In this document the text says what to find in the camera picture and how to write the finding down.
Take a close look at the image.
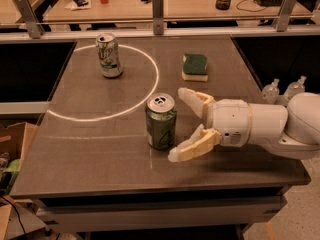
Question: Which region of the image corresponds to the grey metal rail frame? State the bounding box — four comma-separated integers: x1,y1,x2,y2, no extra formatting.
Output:
0,0,320,42

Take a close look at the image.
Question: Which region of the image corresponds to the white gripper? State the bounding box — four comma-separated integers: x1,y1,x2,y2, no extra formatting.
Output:
168,88,251,162

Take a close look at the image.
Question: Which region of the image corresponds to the green yellow sponge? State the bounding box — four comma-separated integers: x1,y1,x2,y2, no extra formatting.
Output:
182,54,208,82

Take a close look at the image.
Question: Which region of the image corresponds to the black cable on floor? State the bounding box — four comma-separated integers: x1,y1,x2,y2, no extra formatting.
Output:
0,195,29,240

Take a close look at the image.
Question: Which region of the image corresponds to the white table drawer frame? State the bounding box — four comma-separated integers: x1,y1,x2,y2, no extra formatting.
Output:
37,188,286,232

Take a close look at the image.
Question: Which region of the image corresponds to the black cable on desk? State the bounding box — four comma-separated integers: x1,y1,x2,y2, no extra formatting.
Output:
235,0,270,13

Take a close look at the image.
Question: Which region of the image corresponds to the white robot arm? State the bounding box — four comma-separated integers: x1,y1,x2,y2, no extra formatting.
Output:
168,88,320,162

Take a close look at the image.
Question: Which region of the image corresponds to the green soda can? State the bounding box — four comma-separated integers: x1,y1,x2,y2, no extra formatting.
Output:
145,93,177,150

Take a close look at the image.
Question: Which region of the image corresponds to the white 7UP can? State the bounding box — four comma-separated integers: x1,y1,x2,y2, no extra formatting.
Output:
96,33,122,78

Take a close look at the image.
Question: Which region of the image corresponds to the cardboard box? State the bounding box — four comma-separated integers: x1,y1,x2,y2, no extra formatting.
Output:
0,121,40,196

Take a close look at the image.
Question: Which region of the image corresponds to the black mesh pen cup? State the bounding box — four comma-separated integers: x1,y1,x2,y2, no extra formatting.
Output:
215,0,232,10

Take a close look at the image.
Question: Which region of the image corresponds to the clear plastic bottle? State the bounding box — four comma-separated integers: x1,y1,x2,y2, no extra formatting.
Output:
283,76,306,101
262,78,279,104

